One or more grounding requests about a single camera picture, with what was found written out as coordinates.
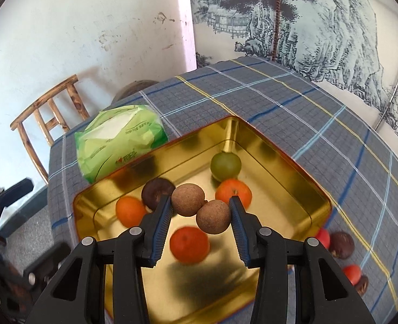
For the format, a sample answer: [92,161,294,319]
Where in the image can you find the blue plaid tablecloth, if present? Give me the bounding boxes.
[46,56,398,324]

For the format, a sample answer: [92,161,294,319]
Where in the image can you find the brown longan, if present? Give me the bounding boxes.
[171,183,205,217]
[196,200,232,235]

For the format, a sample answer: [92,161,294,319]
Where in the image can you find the landscape painting folding screen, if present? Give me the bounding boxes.
[191,0,398,155]

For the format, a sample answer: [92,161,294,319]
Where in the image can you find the dark mangosteen in tin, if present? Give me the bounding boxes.
[141,178,175,211]

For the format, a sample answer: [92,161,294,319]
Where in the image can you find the green round fruit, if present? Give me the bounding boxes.
[210,151,242,181]

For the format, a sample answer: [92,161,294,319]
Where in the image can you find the green tissue pack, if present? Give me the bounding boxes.
[74,104,168,184]

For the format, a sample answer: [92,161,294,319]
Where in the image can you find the orange mandarin near green fruit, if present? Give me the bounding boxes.
[215,178,252,209]

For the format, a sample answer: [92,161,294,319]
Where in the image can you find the wooden chair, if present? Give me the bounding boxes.
[10,74,89,184]

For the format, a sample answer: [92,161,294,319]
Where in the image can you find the gold red toffee tin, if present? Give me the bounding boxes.
[72,116,331,323]

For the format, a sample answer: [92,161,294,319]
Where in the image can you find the orange mandarin left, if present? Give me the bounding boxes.
[115,196,147,228]

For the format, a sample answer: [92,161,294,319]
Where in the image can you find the small red tomato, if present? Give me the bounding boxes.
[315,228,331,249]

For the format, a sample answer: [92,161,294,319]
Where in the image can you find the red tomato middle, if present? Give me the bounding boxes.
[342,264,362,286]

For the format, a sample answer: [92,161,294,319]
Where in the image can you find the dark mangosteen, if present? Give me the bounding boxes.
[329,231,355,260]
[141,178,175,211]
[355,275,369,296]

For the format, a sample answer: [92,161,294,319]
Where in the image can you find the round wooden stool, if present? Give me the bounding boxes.
[111,80,158,104]

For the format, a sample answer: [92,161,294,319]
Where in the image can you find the orange mandarin front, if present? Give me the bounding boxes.
[170,226,210,265]

